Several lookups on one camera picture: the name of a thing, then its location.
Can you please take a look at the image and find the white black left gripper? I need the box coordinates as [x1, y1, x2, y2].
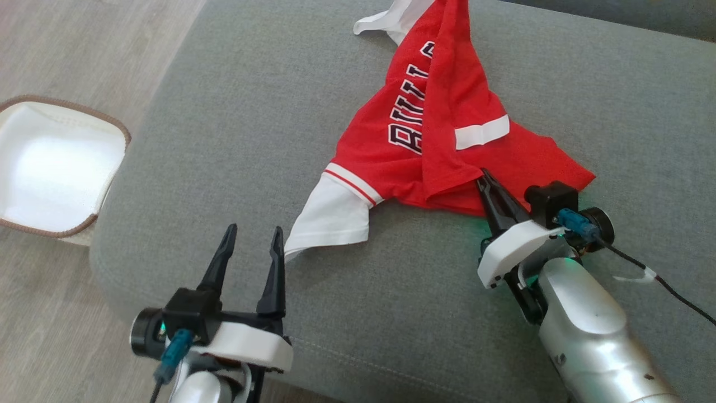
[192, 223, 294, 403]

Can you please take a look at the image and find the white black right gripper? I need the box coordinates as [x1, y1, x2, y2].
[476, 167, 566, 327]

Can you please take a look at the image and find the red white basketball jersey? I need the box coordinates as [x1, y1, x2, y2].
[284, 0, 597, 264]

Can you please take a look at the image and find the grey sofa seat cushion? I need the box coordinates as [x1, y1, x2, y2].
[89, 0, 716, 403]

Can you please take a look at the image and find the white laundry basket brown rim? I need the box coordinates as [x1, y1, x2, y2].
[0, 95, 133, 247]

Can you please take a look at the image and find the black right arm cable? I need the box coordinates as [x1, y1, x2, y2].
[599, 238, 716, 326]

